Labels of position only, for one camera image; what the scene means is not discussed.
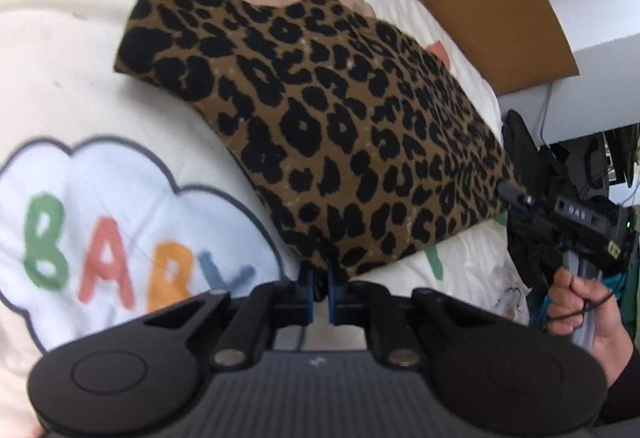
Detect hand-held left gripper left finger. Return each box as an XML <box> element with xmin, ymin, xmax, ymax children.
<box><xmin>142</xmin><ymin>268</ymin><xmax>316</xmax><ymax>369</ymax></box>

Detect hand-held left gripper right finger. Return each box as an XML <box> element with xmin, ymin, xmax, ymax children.
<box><xmin>327</xmin><ymin>270</ymin><xmax>506</xmax><ymax>366</ymax></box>

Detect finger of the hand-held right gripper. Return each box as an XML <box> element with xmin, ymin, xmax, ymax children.
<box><xmin>506</xmin><ymin>210</ymin><xmax>561</xmax><ymax>249</ymax></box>
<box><xmin>497</xmin><ymin>180</ymin><xmax>538</xmax><ymax>211</ymax></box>

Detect leopard print pants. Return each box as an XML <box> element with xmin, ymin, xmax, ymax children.
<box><xmin>114</xmin><ymin>0</ymin><xmax>526</xmax><ymax>284</ymax></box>

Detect person's right forearm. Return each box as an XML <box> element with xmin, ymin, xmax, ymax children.
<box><xmin>597</xmin><ymin>343</ymin><xmax>640</xmax><ymax>424</ymax></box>

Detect person's right hand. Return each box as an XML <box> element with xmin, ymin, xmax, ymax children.
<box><xmin>546</xmin><ymin>268</ymin><xmax>633</xmax><ymax>386</ymax></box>

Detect black bag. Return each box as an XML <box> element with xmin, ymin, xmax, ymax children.
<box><xmin>502</xmin><ymin>110</ymin><xmax>571</xmax><ymax>289</ymax></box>

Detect black desk equipment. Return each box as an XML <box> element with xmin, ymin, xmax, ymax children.
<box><xmin>565</xmin><ymin>123</ymin><xmax>640</xmax><ymax>209</ymax></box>

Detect blue cartoon print blanket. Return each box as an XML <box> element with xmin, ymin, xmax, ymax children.
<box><xmin>537</xmin><ymin>293</ymin><xmax>558</xmax><ymax>331</ymax></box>

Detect cream bear print bed sheet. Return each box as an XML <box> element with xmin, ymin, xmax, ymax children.
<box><xmin>0</xmin><ymin>0</ymin><xmax>531</xmax><ymax>429</ymax></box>

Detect white cable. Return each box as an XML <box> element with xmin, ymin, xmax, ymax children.
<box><xmin>539</xmin><ymin>80</ymin><xmax>553</xmax><ymax>144</ymax></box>

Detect thin black cable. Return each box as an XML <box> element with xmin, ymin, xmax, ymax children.
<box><xmin>550</xmin><ymin>290</ymin><xmax>613</xmax><ymax>321</ymax></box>

